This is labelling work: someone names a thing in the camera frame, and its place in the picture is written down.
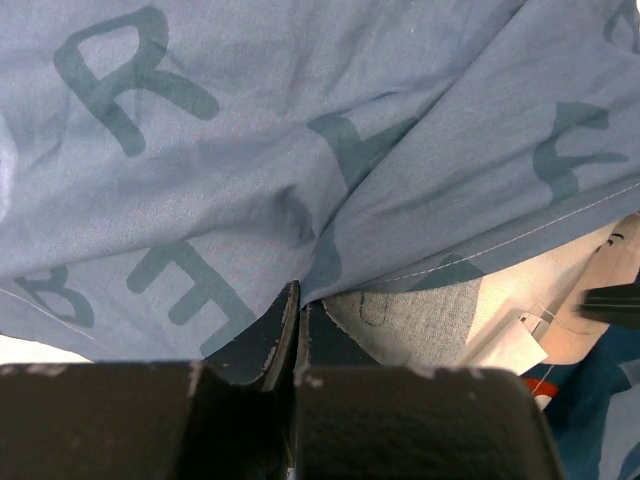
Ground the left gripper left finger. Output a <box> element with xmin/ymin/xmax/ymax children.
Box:
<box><xmin>1</xmin><ymin>283</ymin><xmax>299</xmax><ymax>479</ymax></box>

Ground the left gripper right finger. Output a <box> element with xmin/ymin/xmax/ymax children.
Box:
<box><xmin>295</xmin><ymin>303</ymin><xmax>565</xmax><ymax>479</ymax></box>

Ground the blue cartoon pillowcase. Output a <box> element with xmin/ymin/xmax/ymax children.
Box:
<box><xmin>1</xmin><ymin>1</ymin><xmax>639</xmax><ymax>479</ymax></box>

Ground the white care label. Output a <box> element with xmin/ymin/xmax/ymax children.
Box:
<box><xmin>464</xmin><ymin>313</ymin><xmax>550</xmax><ymax>375</ymax></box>

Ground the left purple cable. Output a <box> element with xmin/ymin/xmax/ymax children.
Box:
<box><xmin>574</xmin><ymin>282</ymin><xmax>640</xmax><ymax>331</ymax></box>

